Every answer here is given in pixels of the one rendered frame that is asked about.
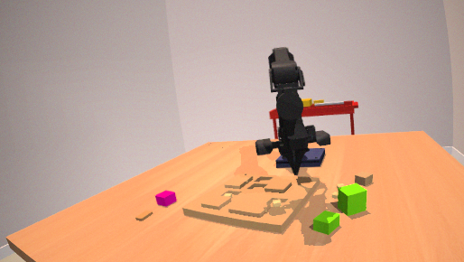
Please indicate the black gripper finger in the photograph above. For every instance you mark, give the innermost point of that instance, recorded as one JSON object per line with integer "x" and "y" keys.
{"x": 289, "y": 156}
{"x": 299, "y": 153}

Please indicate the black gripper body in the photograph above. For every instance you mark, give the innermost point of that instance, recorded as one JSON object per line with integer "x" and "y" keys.
{"x": 265, "y": 146}

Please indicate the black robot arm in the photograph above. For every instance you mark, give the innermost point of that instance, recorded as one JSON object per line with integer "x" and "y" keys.
{"x": 285, "y": 74}

